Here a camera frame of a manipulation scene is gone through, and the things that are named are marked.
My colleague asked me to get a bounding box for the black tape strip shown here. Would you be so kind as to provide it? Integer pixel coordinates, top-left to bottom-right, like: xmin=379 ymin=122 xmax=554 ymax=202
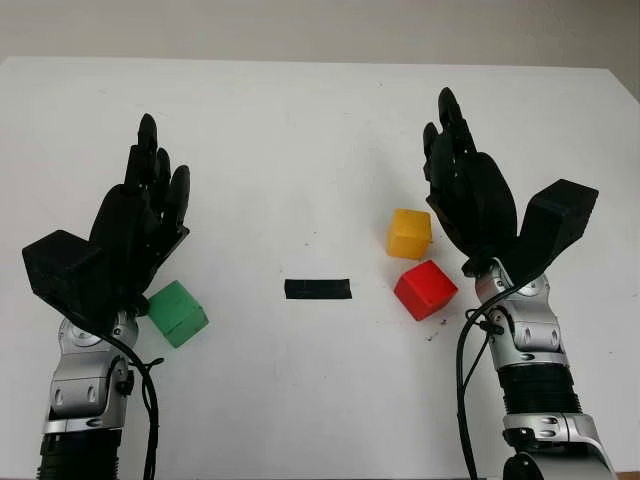
xmin=283 ymin=277 xmax=353 ymax=302

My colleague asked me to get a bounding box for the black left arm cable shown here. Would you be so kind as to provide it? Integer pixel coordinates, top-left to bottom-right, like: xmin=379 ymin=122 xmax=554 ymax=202
xmin=67 ymin=307 xmax=165 ymax=480

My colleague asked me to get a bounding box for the yellow wooden block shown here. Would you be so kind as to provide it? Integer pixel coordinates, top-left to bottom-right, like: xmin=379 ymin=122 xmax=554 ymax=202
xmin=386 ymin=208 xmax=432 ymax=260

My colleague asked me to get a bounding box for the red wooden block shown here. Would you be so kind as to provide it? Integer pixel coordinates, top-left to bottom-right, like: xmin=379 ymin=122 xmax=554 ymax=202
xmin=393 ymin=259 xmax=459 ymax=321

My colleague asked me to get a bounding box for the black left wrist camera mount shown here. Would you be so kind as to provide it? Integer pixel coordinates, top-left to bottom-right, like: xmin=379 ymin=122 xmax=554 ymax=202
xmin=21 ymin=229 xmax=116 ymax=329

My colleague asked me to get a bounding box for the green wooden block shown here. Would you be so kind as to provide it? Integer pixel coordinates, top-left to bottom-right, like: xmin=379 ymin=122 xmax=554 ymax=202
xmin=147 ymin=280 xmax=209 ymax=349

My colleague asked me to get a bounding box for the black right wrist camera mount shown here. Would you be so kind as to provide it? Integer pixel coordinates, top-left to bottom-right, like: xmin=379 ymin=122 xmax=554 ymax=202
xmin=499 ymin=178 xmax=600 ymax=294

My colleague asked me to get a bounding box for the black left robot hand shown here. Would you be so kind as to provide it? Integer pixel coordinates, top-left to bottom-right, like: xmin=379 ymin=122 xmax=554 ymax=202
xmin=87 ymin=113 xmax=192 ymax=315

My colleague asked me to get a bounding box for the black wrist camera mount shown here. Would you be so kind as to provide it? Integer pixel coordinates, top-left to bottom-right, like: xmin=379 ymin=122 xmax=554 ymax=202
xmin=21 ymin=229 xmax=116 ymax=329
xmin=499 ymin=178 xmax=600 ymax=294

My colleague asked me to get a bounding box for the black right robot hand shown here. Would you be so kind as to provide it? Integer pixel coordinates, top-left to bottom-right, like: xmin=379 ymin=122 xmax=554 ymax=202
xmin=422 ymin=87 xmax=519 ymax=275

